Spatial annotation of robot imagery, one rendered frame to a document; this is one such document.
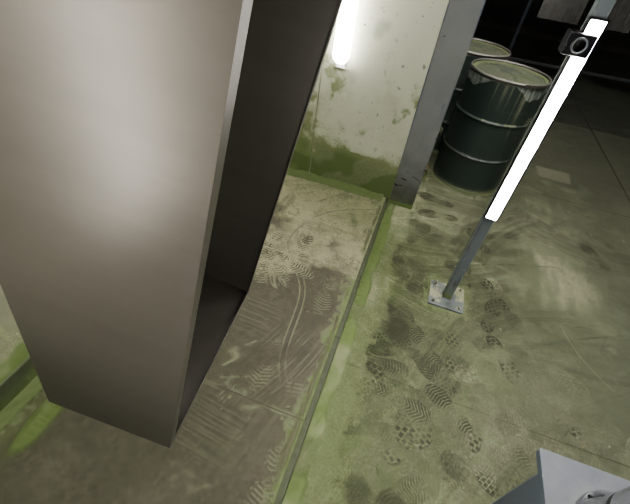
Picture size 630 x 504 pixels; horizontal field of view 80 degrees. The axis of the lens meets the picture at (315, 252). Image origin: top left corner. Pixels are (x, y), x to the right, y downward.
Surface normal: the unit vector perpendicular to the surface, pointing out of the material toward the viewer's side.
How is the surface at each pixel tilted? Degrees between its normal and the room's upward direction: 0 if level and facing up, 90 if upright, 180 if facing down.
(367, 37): 90
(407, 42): 90
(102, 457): 0
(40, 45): 90
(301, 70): 90
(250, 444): 0
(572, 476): 0
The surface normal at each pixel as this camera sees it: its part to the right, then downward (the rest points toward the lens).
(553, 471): 0.11, -0.73
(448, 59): -0.33, 0.62
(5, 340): 0.85, -0.15
